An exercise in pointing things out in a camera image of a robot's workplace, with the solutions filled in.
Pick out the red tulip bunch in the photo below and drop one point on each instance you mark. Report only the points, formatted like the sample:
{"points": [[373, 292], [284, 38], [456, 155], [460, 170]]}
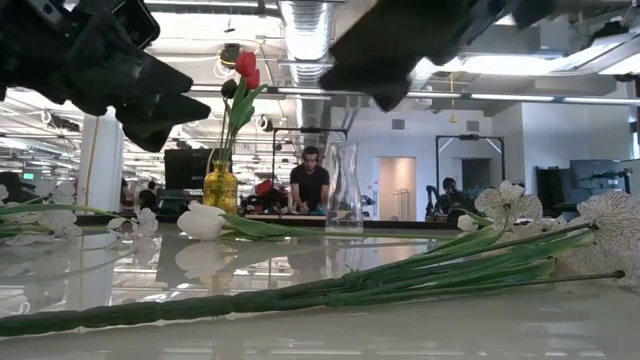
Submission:
{"points": [[246, 64]]}

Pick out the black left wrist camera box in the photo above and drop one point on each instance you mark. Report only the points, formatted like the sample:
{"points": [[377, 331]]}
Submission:
{"points": [[135, 20]]}

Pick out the black metal frame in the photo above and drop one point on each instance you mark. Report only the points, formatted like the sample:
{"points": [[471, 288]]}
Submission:
{"points": [[310, 130], [470, 136]]}

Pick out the person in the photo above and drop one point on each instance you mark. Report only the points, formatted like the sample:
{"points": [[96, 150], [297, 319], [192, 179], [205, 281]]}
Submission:
{"points": [[148, 197], [310, 182], [450, 187]]}

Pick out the white blossom spray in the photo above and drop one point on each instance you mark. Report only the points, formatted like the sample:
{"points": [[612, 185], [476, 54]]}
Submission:
{"points": [[57, 220]]}

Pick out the pale door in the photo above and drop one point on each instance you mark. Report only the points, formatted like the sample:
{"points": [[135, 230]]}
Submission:
{"points": [[397, 187]]}

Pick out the grey wall monitor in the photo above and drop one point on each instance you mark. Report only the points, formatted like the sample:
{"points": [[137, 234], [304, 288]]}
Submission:
{"points": [[595, 167]]}

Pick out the red bag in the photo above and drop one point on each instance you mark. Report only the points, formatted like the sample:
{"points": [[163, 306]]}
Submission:
{"points": [[264, 187]]}

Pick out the black monitor screen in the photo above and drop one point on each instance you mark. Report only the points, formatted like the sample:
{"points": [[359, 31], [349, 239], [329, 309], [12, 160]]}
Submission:
{"points": [[182, 170]]}

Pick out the grey wall vent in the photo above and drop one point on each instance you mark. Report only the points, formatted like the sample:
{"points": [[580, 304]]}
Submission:
{"points": [[473, 125], [398, 124]]}

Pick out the white column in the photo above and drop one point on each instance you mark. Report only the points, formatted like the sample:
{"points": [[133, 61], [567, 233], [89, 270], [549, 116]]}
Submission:
{"points": [[105, 180]]}

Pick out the small white tulip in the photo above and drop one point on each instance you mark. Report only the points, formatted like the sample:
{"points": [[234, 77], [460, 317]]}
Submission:
{"points": [[467, 223]]}

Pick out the large white tulip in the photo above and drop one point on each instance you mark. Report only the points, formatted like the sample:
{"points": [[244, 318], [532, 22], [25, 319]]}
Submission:
{"points": [[202, 222]]}

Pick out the clear glass vase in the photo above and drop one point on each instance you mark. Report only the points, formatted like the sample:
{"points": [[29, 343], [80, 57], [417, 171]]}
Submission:
{"points": [[344, 200]]}

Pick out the silver ribbed air duct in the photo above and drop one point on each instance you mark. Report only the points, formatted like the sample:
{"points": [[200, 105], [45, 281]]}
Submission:
{"points": [[305, 30]]}

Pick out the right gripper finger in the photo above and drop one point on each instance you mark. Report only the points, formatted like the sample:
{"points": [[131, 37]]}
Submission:
{"points": [[395, 85], [355, 72]]}

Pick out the long light bar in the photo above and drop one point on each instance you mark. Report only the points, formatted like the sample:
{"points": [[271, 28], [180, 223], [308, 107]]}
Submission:
{"points": [[500, 96]]}

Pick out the black dome object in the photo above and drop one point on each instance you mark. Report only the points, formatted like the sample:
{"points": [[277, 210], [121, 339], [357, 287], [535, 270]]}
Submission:
{"points": [[453, 215]]}

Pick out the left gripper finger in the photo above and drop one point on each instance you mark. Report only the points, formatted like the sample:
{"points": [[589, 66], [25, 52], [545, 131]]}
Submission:
{"points": [[155, 77], [160, 117]]}

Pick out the yellow glass vase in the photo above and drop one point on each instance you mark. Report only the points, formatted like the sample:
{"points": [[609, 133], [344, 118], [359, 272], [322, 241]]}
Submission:
{"points": [[220, 190]]}

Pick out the black ceiling camera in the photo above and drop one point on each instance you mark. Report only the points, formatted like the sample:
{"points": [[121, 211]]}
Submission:
{"points": [[230, 52]]}

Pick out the white veined flower bunch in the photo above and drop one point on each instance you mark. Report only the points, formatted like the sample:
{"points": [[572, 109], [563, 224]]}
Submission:
{"points": [[250, 302]]}

